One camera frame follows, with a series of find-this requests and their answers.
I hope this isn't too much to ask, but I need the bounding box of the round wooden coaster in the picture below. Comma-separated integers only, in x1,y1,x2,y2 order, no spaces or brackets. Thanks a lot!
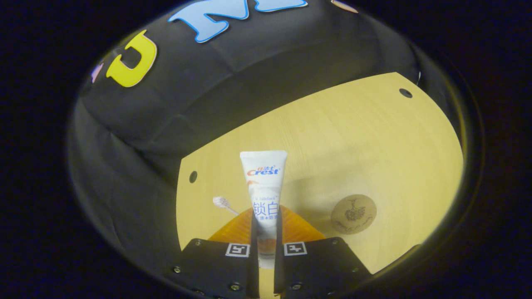
331,194,377,235

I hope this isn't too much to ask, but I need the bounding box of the white toothpaste tube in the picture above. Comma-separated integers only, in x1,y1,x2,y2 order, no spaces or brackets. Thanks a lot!
240,150,288,268

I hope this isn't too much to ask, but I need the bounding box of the pale purple toothbrush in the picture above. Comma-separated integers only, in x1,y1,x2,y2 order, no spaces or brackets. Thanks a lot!
213,196,240,216

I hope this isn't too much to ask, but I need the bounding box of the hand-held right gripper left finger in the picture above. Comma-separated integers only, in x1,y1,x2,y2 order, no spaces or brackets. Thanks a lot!
170,206,260,299

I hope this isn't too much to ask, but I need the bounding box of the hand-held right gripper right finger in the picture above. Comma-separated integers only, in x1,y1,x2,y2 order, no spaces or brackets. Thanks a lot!
272,206,372,299

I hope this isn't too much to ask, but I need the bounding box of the black backdrop cloth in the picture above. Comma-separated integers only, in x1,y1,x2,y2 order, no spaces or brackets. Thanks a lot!
69,0,458,283

